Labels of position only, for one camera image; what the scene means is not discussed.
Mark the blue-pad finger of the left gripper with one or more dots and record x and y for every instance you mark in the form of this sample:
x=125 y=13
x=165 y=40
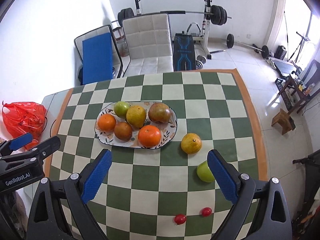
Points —
x=9 y=146

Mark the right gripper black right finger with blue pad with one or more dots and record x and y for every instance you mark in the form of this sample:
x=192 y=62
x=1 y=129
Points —
x=271 y=219

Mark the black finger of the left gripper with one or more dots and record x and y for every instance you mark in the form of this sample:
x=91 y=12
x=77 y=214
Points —
x=44 y=149

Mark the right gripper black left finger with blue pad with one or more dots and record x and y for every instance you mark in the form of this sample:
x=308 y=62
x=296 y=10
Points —
x=47 y=219

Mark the small orange mandarin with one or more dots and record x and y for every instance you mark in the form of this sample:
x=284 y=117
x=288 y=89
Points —
x=106 y=122

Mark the dark orange tangerine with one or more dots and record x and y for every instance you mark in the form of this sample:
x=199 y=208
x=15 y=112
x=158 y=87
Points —
x=123 y=131

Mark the green apple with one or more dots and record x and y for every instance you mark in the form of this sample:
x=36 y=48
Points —
x=204 y=173
x=121 y=108

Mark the large yellow orange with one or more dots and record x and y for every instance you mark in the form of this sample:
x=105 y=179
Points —
x=191 y=143

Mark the yellow lemon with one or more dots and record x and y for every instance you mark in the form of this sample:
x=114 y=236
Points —
x=136 y=116

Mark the bright orange mandarin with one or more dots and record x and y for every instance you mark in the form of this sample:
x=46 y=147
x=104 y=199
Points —
x=149 y=136

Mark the red-brown apple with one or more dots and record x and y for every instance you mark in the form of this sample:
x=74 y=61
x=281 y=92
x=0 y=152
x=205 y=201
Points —
x=159 y=113

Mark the red plastic bag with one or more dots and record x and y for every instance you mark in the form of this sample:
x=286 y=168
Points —
x=24 y=117

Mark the red cherry tomato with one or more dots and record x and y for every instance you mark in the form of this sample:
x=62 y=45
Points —
x=180 y=219
x=206 y=211

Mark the small wooden stool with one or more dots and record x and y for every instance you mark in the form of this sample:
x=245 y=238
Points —
x=284 y=120

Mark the green checkered tablecloth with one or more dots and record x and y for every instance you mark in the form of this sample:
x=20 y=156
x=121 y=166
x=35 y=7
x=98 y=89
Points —
x=145 y=189

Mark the floral ceramic plate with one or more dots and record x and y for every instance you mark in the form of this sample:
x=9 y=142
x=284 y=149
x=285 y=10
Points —
x=168 y=130

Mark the dark wooden side table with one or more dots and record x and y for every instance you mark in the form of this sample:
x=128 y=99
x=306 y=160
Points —
x=302 y=84

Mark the white padded chair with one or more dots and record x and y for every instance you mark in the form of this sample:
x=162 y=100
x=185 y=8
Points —
x=148 y=39

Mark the floor barbell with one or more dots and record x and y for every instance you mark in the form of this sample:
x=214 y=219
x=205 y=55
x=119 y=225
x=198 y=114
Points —
x=264 y=50

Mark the black blue weight bench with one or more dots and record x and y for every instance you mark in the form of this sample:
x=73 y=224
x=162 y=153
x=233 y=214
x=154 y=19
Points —
x=184 y=53

